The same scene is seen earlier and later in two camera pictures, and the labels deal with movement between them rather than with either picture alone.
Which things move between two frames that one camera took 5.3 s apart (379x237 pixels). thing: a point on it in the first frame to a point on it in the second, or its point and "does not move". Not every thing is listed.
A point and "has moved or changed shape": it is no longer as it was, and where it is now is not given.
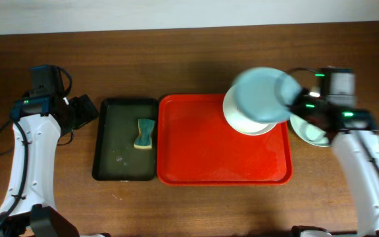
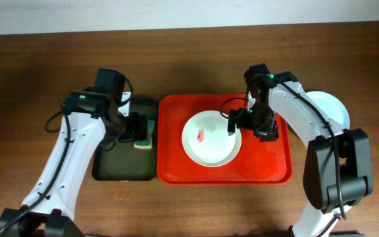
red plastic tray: [197, 145] does not move
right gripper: [300, 105] to [242, 119]
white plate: [241, 121] has moved or changed shape
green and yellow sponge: [145, 127] does not move
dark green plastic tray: [115, 158] does not move
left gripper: [82, 107] to [138, 126]
